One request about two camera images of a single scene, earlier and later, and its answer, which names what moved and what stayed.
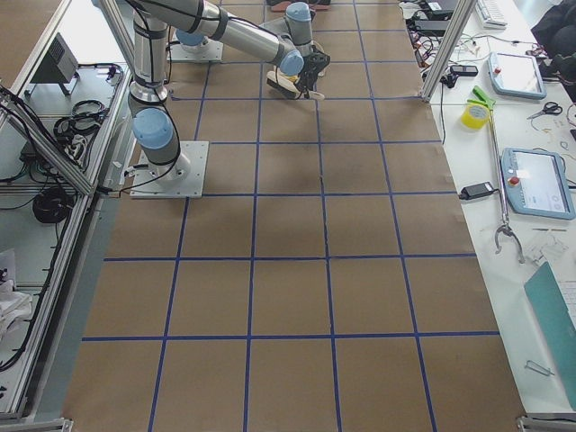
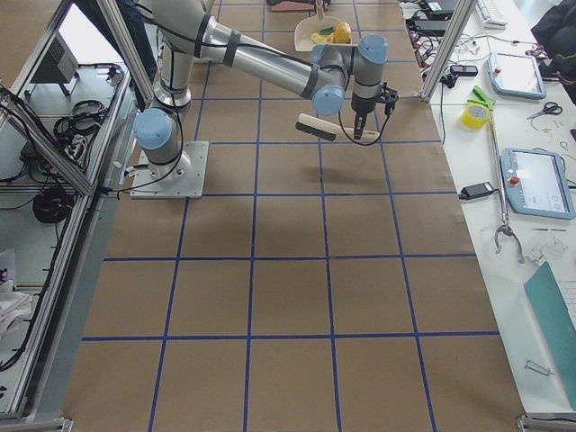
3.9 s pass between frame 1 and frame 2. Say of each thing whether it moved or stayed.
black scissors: stayed
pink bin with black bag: stayed
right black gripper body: moved
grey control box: stayed
